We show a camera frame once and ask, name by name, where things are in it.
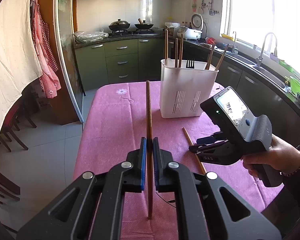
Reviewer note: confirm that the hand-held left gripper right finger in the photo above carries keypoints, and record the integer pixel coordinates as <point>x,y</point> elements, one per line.
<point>156,165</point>

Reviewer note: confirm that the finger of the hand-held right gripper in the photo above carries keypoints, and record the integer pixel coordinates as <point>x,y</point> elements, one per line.
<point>210,148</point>
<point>207,139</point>

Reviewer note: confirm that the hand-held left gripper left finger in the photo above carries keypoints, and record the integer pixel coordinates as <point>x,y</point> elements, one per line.
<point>143,165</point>

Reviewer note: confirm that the brown wooden chopstick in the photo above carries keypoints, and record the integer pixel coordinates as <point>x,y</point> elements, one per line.
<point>222,56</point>
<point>181,50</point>
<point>176,52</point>
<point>166,45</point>
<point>210,55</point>
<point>186,133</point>
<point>149,120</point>

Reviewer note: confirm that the white plastic utensil holder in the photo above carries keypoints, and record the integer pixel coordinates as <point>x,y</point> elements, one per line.
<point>187,85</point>

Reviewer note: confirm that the person's right hand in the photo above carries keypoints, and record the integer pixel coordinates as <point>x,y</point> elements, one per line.
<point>282,157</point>

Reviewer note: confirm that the dark kitchen cabinets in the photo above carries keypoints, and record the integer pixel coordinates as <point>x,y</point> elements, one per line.
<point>252,90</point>

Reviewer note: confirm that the pink floral tablecloth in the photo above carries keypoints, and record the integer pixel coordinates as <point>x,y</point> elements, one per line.
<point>114,130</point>

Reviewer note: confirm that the steel kitchen sink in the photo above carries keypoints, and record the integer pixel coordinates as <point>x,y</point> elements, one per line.
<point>262,71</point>

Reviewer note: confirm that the black fork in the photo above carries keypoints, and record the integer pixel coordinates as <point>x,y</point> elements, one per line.
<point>190,63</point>

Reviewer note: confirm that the blue basket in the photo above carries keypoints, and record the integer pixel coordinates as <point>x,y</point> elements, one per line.
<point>221,46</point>

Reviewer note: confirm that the green dish rack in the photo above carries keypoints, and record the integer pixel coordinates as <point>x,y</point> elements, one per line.
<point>296,86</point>

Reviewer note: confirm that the tall gooseneck faucet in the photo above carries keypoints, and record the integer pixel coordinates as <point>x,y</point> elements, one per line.
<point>261,52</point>

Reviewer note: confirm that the small chrome faucet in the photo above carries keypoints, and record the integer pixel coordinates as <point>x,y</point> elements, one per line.
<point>234,42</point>

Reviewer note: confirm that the red packet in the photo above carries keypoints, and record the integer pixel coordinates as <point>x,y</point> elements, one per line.
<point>210,40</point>

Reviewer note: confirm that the yellow windowsill item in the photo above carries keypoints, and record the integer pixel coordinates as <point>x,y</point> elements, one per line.
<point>227,36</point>

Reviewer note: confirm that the white rice cooker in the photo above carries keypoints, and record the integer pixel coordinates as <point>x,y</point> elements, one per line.
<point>190,32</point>

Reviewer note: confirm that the green kitchen cabinets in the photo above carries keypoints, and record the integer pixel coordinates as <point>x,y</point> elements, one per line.
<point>119,60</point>

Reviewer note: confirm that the white plastic bag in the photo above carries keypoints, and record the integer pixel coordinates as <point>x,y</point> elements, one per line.
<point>172,27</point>

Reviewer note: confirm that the kitchen window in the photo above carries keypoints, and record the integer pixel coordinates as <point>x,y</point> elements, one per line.
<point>265,10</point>

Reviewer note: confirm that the gas stove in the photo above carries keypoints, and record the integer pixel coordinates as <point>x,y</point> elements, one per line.
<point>134,32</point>

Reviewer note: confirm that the dark chair red cushion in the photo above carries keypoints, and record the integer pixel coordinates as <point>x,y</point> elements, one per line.
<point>14,120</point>

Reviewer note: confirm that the clear plastic bag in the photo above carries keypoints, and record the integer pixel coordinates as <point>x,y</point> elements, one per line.
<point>89,36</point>

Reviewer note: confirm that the red checked apron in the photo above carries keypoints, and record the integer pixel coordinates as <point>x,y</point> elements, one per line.
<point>46,62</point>

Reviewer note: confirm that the black wok with lid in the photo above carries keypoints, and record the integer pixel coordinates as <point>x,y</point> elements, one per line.
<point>119,25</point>

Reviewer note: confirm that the white hanging cloth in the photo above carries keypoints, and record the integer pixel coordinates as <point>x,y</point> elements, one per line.
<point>9,55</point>

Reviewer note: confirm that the wall hooks with utensils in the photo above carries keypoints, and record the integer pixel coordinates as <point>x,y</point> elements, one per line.
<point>205,5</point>

